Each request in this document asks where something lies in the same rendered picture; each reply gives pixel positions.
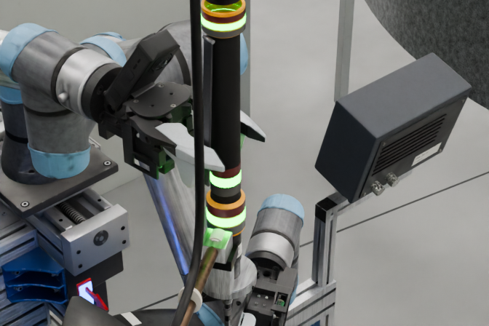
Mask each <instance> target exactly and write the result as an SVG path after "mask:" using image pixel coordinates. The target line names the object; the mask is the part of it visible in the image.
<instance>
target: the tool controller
mask: <svg viewBox="0 0 489 326"><path fill-rule="evenodd" d="M471 89H472V86H471V85H470V84H469V83H468V82H467V81H466V80H464V79H463V78H462V77H461V76H460V75H458V74H457V73H456V72H455V71H454V70H453V69H452V68H451V67H450V66H448V65H447V64H446V63H445V62H444V61H442V60H441V59H440V58H439V57H438V56H436V55H435V54H434V53H433V52H431V53H429V54H428V55H425V56H423V57H421V58H419V59H417V60H415V61H413V62H412V63H409V64H407V65H405V66H403V67H401V68H399V69H397V70H396V71H393V72H391V73H389V74H387V75H385V76H383V77H381V78H379V79H377V80H375V81H373V82H371V83H369V84H367V85H365V86H363V87H361V88H359V89H358V90H355V91H353V92H351V93H349V94H347V95H345V96H343V97H342V98H339V99H337V100H336V102H335V106H334V109H333V112H332V115H331V117H330V121H329V124H328V126H327V130H326V133H325V136H324V139H323V141H322V145H321V148H320V150H319V154H318V157H317V160H316V163H315V165H314V167H315V169H316V170H317V171H318V172H319V173H320V174H321V175H322V176H323V177H324V178H325V179H326V180H327V181H328V182H329V183H330V184H331V185H332V186H333V187H334V188H335V189H336V190H337V191H338V192H339V193H340V194H341V195H342V196H344V197H346V198H347V199H348V202H349V203H350V204H353V203H354V202H356V201H358V200H359V199H361V198H363V197H364V196H367V195H368V194H370V193H372V192H373V193H374V194H375V195H376V196H380V195H381V194H382V193H383V192H384V190H385V188H384V187H383V186H384V185H386V184H389V185H390V186H391V187H392V188H393V187H395V186H396V185H397V184H398V183H399V178H398V177H399V176H401V175H403V174H405V173H406V172H408V171H410V170H412V169H413V168H415V167H417V166H418V165H420V164H422V163H424V162H425V161H427V160H429V159H431V158H432V157H434V156H436V155H438V154H440V153H441V152H442V151H443V149H444V147H445V145H446V143H447V141H448V138H449V137H450V134H451V132H452V130H453V128H454V126H455V123H456V121H457V119H458V117H459V114H460V112H461V110H462V108H463V107H464V103H465V102H466V99H467V98H468V95H469V93H470V91H471Z"/></svg>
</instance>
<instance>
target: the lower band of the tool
mask: <svg viewBox="0 0 489 326"><path fill-rule="evenodd" d="M210 192H211V190H209V191H208V192H207V196H206V197H207V202H208V203H209V204H210V205H211V206H212V207H214V208H217V209H220V210H231V209H234V208H237V207H239V206H240V205H241V204H243V202H244V201H245V193H244V192H243V190H242V189H241V193H242V195H241V198H240V199H239V200H238V201H237V202H235V203H232V204H218V203H217V202H214V201H213V200H212V199H211V197H210ZM243 212H244V211H243ZM210 214H211V213H210ZM241 214H242V213H241ZM241 214H239V215H241ZM211 215H212V214H211ZM239 215H238V216H239ZM212 216H214V215H212ZM214 217H216V216H214ZM235 217H237V216H235ZM235 217H232V218H235ZM216 218H218V217H216ZM222 219H229V218H222ZM239 224H240V223H239ZM239 224H237V225H235V226H238V225H239ZM213 225H214V224H213ZM214 226H215V225H214ZM235 226H231V227H235ZM218 227H221V226H218ZM231 227H221V228H231Z"/></svg>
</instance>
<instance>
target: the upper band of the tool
mask: <svg viewBox="0 0 489 326"><path fill-rule="evenodd" d="M208 4H209V5H208ZM201 8H202V11H203V12H205V13H206V14H208V15H211V16H214V17H231V16H235V15H238V14H240V13H241V12H243V11H244V9H245V0H240V1H238V2H237V3H235V4H230V5H215V4H210V3H209V2H207V1H206V0H202V2H201ZM215 9H216V10H217V11H216V10H215ZM231 9H232V10H231ZM212 10H213V11H212ZM234 10H236V11H234ZM243 18H244V17H243ZM243 18H242V19H243ZM242 19H240V20H242ZM205 20H206V19H205ZM240 20H238V21H236V22H239V21H240ZM206 21H207V22H210V21H209V20H206ZM236 22H232V23H236ZM210 23H214V22H210ZM232 23H214V24H219V25H227V24H232ZM244 24H245V23H244ZM244 24H243V25H244ZM202 25H203V24H202ZM243 25H242V26H243ZM242 26H240V27H238V28H236V29H239V28H241V27H242ZM204 27H205V28H208V27H206V26H205V25H204ZM208 29H210V30H212V31H217V30H213V29H211V28H208ZM236 29H233V30H229V31H234V30H236ZM220 32H227V31H220Z"/></svg>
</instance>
